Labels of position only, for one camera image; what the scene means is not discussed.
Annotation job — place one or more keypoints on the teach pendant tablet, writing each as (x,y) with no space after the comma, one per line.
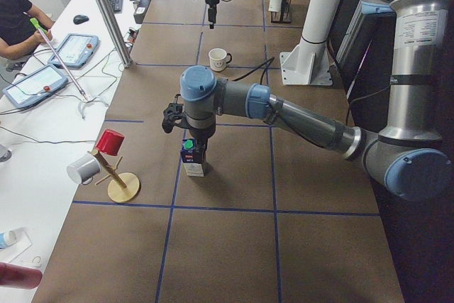
(76,49)
(35,87)

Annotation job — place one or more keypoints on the teach pendant tablet far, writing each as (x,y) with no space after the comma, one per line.
(76,49)

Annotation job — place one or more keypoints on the wooden mug tree stand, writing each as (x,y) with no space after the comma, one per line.
(122,187)

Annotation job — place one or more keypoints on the white smiley face mug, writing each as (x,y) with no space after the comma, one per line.
(219,59)

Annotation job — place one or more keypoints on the red metal cup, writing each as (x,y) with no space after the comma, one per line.
(110,142)

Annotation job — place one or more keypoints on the black wire mug rack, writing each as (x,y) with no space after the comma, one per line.
(285,15)

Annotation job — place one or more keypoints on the grey metal cup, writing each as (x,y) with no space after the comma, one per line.
(82,170)

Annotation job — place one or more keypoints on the seated person black shirt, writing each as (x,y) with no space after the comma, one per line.
(19,37)

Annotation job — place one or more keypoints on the aluminium frame post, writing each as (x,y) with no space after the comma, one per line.
(114,32)

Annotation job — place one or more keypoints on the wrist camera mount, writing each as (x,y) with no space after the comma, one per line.
(174,116)

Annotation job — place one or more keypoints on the blue Pascual milk carton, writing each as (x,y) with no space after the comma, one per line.
(192,168)

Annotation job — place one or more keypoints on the black computer mouse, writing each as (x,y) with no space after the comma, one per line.
(79,19)

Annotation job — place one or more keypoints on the dark red bottle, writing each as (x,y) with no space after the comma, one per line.
(19,277)

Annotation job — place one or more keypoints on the teach pendant tablet near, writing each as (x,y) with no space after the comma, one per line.
(35,87)

